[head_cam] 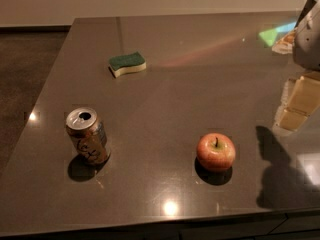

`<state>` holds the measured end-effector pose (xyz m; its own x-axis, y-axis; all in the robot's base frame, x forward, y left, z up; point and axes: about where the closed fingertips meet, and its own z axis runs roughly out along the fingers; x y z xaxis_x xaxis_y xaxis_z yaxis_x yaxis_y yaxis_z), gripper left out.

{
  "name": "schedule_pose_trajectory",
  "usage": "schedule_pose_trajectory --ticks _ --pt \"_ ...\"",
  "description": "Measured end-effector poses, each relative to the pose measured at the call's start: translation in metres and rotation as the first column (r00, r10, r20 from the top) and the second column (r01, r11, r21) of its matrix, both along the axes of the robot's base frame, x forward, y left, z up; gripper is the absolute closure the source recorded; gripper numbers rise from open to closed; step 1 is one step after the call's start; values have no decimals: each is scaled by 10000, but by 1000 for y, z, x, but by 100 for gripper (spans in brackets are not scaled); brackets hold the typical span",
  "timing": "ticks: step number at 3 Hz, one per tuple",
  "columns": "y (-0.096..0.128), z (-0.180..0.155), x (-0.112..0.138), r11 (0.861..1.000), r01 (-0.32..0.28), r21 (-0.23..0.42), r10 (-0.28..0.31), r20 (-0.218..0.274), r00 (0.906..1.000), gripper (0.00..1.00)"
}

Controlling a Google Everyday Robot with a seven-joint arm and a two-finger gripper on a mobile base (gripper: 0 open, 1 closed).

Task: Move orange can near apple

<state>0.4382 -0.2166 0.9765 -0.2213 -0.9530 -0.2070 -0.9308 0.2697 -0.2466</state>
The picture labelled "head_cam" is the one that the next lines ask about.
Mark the red apple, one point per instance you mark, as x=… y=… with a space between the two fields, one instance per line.
x=216 y=152

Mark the green yellow sponge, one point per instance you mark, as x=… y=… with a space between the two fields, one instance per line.
x=125 y=64

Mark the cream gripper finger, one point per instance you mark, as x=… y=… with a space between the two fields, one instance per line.
x=300 y=98

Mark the crumpled snack bag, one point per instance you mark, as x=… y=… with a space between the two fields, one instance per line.
x=285 y=44

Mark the orange soda can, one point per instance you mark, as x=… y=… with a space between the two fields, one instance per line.
x=87 y=133

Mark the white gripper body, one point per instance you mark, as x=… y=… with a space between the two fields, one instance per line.
x=308 y=45

